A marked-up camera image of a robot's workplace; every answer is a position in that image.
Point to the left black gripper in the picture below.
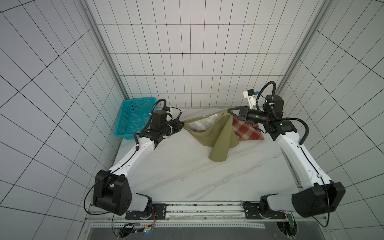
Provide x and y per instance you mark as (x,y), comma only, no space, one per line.
(177,123)

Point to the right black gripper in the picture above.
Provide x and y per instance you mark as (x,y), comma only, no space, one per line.
(244,112)

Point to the red plaid skirt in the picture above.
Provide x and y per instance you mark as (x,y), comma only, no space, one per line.
(247,131)

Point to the olive green skirt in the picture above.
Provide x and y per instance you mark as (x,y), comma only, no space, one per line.
(214,131)

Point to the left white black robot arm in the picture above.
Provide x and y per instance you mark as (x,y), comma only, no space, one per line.
(111,190)

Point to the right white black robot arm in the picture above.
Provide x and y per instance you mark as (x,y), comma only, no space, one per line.
(318,194)

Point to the teal plastic basket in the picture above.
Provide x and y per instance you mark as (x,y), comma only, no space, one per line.
(133,116)

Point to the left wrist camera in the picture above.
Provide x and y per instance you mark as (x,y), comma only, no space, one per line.
(170,110)

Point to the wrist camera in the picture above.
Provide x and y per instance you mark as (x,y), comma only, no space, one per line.
(251,98)
(170,110)

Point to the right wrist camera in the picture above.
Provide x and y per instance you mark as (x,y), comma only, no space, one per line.
(251,98)

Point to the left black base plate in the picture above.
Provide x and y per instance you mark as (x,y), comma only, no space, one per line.
(156,211)

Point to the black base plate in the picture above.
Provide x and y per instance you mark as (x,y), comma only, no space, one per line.
(261,211)
(156,211)

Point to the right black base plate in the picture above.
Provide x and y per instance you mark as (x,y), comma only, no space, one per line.
(261,211)

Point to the aluminium mounting rail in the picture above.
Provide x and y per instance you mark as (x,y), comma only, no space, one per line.
(210,210)

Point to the left control board with wires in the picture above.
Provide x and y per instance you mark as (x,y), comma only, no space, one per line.
(128,229)

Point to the control board with wires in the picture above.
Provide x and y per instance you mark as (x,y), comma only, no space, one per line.
(289,227)
(128,229)

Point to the right control board with wires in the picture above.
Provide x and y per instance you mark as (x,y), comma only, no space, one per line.
(289,227)

